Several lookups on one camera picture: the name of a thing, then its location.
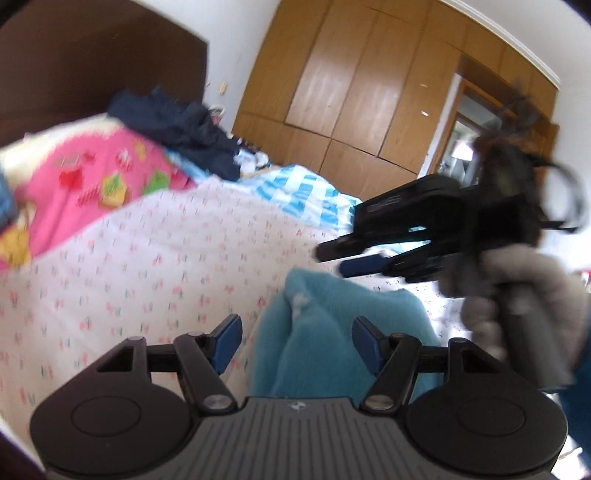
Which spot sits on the right hand grey glove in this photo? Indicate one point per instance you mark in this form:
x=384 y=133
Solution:
x=522 y=308

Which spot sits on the wooden wardrobe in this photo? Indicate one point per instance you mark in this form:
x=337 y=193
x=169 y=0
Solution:
x=367 y=93

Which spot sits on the white cherry print sheet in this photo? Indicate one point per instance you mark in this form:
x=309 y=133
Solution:
x=167 y=264

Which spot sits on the pink cartoon print blanket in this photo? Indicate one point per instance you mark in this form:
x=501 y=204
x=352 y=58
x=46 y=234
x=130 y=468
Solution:
x=69 y=176

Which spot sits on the pink cup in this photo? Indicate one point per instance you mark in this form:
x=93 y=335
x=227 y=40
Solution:
x=217 y=113

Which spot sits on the blue fuzzy flower sweater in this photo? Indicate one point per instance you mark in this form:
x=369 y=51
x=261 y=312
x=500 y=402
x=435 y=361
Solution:
x=304 y=347

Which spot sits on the dark navy jacket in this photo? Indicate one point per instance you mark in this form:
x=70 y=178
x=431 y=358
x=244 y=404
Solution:
x=186 y=127

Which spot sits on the blue white checkered quilt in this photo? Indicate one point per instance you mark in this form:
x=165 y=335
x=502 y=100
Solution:
x=300 y=193

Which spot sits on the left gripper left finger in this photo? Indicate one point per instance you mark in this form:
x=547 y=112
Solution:
x=202 y=359

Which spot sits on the light blue cloth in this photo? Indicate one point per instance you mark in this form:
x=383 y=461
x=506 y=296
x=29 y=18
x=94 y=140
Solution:
x=8 y=207

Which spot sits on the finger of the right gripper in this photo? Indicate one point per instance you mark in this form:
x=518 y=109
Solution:
x=353 y=246
x=364 y=265

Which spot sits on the dark wooden headboard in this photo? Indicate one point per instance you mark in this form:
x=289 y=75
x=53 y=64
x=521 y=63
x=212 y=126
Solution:
x=64 y=60

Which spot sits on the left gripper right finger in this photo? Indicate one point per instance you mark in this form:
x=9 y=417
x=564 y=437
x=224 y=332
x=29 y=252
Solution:
x=392 y=360

